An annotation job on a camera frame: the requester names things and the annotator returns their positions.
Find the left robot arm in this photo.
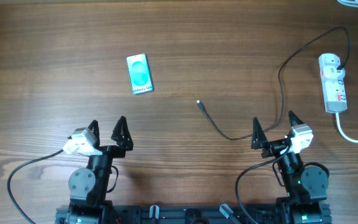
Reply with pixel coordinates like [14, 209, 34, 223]
[55, 116, 134, 224]

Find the white charger plug adapter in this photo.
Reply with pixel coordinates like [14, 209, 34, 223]
[320, 65, 345, 81]

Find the black charger cable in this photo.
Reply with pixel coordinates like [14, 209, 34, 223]
[196, 26, 352, 141]

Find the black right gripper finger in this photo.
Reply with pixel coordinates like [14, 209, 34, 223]
[251, 117, 268, 149]
[288, 110, 304, 126]

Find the teal Galaxy smartphone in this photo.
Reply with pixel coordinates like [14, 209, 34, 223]
[126, 53, 154, 95]

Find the white power strip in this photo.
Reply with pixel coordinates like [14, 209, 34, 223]
[318, 53, 347, 114]

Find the black left camera cable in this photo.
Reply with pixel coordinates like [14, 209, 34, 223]
[6, 149, 65, 224]

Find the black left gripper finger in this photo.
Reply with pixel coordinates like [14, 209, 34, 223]
[88, 119, 100, 147]
[111, 116, 134, 151]

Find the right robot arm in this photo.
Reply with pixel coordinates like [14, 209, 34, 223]
[246, 111, 333, 224]

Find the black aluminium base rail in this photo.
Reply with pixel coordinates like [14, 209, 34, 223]
[55, 203, 333, 224]

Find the black camera cable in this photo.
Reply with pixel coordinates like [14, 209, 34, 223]
[6, 149, 65, 224]
[234, 144, 291, 224]

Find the black right camera cable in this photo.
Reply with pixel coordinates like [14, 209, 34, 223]
[234, 144, 291, 224]

